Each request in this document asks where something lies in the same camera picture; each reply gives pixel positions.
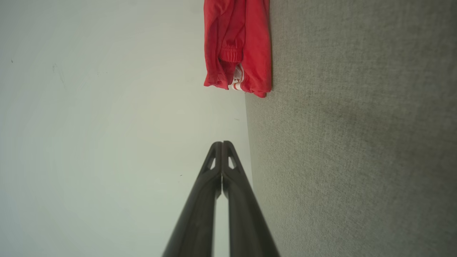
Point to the red and white basketball jersey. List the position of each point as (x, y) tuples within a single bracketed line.
[(259, 43)]

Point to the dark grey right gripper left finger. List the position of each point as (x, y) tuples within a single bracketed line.
[(198, 214)]

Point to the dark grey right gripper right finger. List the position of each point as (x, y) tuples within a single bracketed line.
[(246, 221)]

